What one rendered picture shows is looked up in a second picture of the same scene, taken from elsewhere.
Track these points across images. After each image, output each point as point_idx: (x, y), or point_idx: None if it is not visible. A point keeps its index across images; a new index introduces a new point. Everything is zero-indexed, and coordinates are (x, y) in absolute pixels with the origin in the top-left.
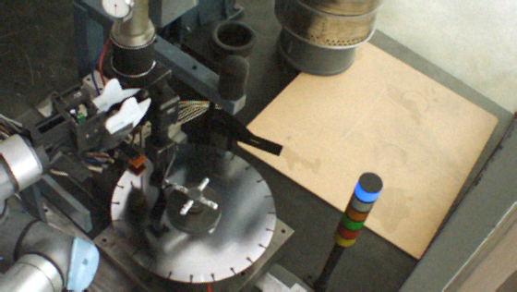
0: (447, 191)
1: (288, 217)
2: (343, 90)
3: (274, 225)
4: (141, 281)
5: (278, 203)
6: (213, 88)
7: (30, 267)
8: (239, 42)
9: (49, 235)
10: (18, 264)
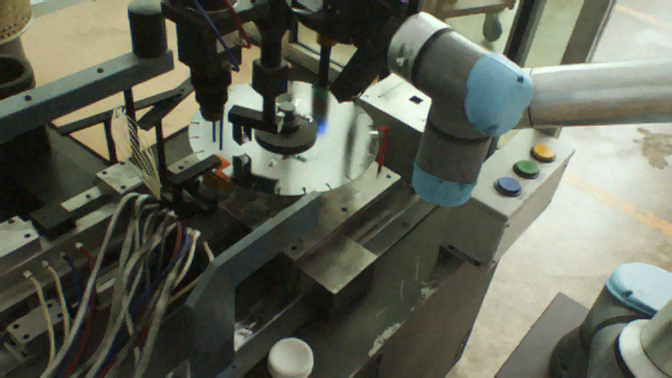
0: None
1: None
2: (58, 70)
3: (306, 83)
4: (347, 216)
5: None
6: (143, 60)
7: (535, 71)
8: (4, 77)
9: None
10: (533, 82)
